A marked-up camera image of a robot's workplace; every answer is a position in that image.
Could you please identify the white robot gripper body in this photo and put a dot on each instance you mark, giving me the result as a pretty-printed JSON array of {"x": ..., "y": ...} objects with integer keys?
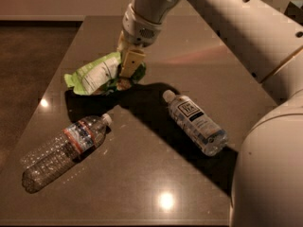
[{"x": 139, "y": 31}]

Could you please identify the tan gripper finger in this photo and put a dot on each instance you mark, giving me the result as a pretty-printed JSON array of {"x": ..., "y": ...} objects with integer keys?
[
  {"x": 131, "y": 58},
  {"x": 121, "y": 44}
]

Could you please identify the green rice chip bag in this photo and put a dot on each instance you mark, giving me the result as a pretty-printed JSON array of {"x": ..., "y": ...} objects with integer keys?
[{"x": 101, "y": 77}]

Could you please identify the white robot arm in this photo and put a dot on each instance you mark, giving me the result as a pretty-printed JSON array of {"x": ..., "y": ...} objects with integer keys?
[{"x": 267, "y": 184}]

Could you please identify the white labelled tea bottle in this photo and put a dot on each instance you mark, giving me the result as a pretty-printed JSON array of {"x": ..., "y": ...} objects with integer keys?
[{"x": 207, "y": 135}]

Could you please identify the clear empty water bottle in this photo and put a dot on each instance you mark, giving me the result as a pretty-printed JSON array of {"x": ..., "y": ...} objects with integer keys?
[{"x": 51, "y": 160}]

